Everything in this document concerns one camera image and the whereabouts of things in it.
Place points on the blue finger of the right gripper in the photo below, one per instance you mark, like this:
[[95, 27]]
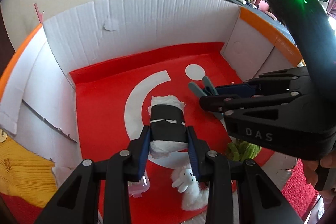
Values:
[[240, 90], [265, 107]]

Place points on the white plush rabbit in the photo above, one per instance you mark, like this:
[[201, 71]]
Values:
[[194, 196]]

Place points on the orange cardboard box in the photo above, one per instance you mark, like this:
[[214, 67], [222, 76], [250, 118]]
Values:
[[81, 84]]

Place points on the blue-covered side table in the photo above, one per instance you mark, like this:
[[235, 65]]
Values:
[[280, 27]]

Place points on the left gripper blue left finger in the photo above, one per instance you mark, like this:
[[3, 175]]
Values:
[[139, 151]]

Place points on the teal clothes peg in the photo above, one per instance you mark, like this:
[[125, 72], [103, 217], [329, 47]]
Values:
[[208, 90]]

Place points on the red knitted table cloth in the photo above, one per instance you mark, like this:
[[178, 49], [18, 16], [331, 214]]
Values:
[[299, 189]]

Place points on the pink broom handle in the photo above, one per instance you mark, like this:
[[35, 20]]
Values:
[[38, 13]]

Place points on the green yarn scrunchie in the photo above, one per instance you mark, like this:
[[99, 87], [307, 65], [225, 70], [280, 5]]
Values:
[[241, 151]]

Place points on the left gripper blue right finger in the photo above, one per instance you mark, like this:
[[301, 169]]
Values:
[[197, 151]]

